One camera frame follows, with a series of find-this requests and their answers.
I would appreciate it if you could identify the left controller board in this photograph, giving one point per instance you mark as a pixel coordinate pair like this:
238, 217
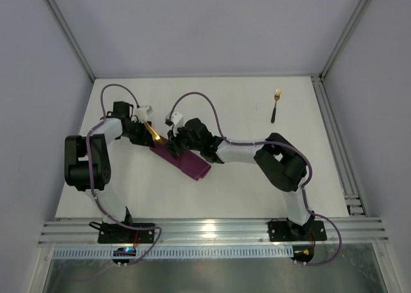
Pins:
122, 256

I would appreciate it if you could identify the aluminium rail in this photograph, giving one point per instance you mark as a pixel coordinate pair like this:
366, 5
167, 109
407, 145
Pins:
349, 182
353, 230

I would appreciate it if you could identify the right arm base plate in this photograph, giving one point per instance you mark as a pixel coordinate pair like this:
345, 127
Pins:
285, 231

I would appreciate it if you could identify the black handled gold knife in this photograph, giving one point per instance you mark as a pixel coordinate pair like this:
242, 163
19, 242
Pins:
156, 137

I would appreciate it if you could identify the left frame post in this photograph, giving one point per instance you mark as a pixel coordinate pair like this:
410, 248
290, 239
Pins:
70, 37

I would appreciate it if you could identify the gold fork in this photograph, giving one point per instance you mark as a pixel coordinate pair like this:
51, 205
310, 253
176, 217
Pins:
277, 96

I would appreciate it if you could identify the controller board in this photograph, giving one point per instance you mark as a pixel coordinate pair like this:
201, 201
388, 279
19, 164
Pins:
122, 256
302, 254

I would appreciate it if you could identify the frame post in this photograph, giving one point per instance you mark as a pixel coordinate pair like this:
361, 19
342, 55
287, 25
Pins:
70, 37
349, 28

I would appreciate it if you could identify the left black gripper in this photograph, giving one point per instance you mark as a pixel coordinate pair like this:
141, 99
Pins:
143, 135

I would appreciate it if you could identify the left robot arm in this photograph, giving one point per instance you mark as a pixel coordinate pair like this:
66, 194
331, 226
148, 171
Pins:
87, 162

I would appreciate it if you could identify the purple satin napkin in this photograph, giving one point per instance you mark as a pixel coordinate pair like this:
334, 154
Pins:
188, 163

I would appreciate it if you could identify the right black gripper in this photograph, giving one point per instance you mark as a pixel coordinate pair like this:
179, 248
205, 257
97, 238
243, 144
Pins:
178, 140

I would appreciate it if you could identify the right aluminium rail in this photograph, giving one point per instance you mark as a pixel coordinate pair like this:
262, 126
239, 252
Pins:
349, 182

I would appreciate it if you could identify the front aluminium rail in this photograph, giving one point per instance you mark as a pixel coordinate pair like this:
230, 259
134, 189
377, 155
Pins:
353, 230

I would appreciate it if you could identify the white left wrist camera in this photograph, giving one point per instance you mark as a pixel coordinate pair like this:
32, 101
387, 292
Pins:
143, 113

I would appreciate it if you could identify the right frame post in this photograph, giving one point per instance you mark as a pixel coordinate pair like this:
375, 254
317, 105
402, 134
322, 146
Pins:
349, 28

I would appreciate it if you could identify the right controller board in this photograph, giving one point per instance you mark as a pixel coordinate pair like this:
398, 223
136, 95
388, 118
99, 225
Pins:
302, 254

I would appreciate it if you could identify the slotted cable duct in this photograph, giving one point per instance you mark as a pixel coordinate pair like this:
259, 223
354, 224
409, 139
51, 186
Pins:
178, 252

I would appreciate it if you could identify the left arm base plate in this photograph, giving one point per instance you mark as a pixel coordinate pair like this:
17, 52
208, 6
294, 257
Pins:
116, 234

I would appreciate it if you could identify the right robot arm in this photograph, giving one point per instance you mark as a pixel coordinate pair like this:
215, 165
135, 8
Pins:
282, 164

